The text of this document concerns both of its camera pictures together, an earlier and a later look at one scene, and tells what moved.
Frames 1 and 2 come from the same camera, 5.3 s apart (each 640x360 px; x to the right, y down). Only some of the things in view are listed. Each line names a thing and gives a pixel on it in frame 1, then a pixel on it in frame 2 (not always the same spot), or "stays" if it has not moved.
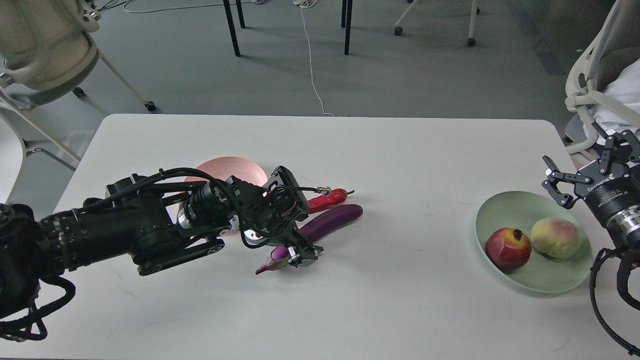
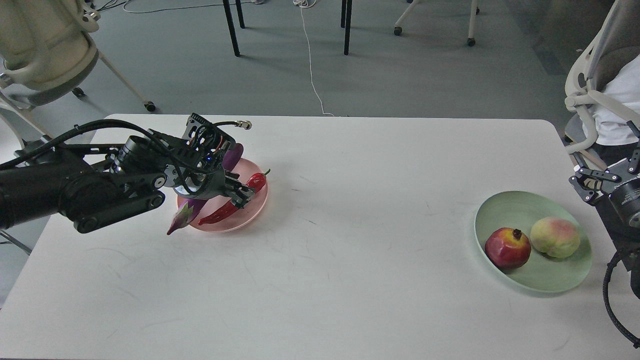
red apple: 508,249 stays
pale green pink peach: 556,237 stays
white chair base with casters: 475,11 stays
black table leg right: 346,18 stays
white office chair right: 615,43 stays
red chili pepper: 337,195 to 257,181
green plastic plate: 521,211 stays
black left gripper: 272,213 to 198,157
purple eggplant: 280,255 to 191,209
